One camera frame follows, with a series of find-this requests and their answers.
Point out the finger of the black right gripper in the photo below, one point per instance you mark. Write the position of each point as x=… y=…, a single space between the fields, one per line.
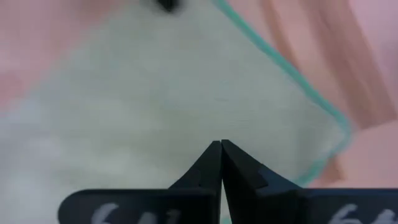
x=168 y=3

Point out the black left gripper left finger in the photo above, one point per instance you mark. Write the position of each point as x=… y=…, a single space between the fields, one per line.
x=174 y=205

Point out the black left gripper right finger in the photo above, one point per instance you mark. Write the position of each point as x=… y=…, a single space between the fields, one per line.
x=280 y=205

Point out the mint green microfiber towel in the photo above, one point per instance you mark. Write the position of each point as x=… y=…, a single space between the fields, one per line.
x=171 y=93

